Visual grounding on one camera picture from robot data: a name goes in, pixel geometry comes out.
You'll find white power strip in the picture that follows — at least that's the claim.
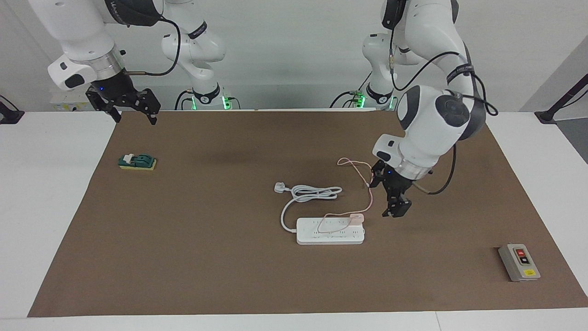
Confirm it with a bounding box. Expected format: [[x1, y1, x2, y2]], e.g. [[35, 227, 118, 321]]
[[296, 217, 366, 245]]

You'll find white wall outlet box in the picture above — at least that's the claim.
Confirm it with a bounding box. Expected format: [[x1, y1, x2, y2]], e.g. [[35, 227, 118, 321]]
[[51, 94, 99, 112]]

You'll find green knife switch yellow base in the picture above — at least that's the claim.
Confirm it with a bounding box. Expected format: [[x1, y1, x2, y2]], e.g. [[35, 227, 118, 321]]
[[118, 153, 158, 171]]

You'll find black arm base cable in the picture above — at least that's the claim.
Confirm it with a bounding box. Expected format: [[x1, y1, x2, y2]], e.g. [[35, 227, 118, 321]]
[[175, 90, 196, 111], [330, 91, 363, 109]]

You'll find black stand clamp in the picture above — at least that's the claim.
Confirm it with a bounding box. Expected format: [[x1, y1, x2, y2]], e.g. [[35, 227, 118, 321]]
[[535, 74, 588, 125], [0, 95, 24, 125]]

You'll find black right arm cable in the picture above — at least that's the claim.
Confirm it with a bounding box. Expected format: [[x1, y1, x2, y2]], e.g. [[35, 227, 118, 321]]
[[124, 16, 182, 76]]

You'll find white power strip cord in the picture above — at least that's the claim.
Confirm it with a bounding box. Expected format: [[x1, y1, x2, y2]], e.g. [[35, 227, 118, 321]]
[[274, 182, 343, 233]]

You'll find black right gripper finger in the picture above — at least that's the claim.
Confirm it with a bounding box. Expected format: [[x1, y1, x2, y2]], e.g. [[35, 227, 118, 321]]
[[138, 88, 161, 126], [87, 94, 122, 123]]

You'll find thin pink charger cable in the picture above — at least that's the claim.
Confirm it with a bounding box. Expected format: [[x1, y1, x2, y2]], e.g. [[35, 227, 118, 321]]
[[317, 157, 373, 234]]

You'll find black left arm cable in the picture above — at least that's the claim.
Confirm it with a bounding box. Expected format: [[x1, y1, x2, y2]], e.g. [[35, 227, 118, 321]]
[[388, 0, 499, 196]]

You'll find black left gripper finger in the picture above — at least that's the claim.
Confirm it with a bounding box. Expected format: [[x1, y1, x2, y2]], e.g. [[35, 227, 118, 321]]
[[369, 161, 385, 188], [381, 193, 413, 218]]

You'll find grey push-button switch box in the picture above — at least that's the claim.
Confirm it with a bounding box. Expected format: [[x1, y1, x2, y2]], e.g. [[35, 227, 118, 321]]
[[498, 244, 541, 282]]

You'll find brown table mat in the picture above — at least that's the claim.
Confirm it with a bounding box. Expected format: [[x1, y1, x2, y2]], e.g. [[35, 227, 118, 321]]
[[28, 110, 588, 318]]

